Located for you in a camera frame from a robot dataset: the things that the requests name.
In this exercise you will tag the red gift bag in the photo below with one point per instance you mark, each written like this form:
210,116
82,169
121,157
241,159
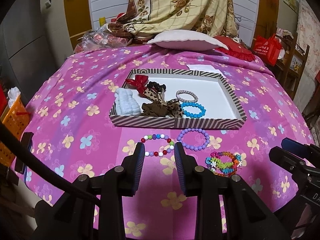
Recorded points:
268,49

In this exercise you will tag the orange plastic basket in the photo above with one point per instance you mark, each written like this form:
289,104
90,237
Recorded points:
16,120

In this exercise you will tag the light blue fluffy scrunchie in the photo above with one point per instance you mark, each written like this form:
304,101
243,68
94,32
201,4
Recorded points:
125,103

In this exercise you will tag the brown scrunchie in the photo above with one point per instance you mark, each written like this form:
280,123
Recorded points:
154,109

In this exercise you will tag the clear plastic bag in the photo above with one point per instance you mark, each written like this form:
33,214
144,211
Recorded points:
100,39

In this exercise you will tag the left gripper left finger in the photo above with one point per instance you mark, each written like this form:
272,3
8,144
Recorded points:
133,165

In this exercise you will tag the beige floral blanket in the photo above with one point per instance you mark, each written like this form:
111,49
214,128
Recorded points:
145,18

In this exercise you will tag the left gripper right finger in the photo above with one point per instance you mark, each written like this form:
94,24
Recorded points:
187,176

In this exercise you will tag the striped cardboard box tray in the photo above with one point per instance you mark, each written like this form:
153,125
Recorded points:
194,99

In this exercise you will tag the red cushion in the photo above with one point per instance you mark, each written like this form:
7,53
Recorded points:
235,49

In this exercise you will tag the grey refrigerator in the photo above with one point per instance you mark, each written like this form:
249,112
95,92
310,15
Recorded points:
34,44

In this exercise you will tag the pink floral bedsheet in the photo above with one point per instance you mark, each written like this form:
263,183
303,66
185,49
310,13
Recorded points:
73,133

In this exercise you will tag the white paper sheet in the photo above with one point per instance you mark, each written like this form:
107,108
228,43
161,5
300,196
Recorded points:
204,68

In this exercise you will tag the white pink pillow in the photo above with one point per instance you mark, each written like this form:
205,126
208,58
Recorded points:
186,40

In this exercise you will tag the wooden chair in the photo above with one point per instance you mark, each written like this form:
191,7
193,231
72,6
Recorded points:
289,69

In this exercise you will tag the black scrunchie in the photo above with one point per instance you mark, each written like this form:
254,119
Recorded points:
156,87

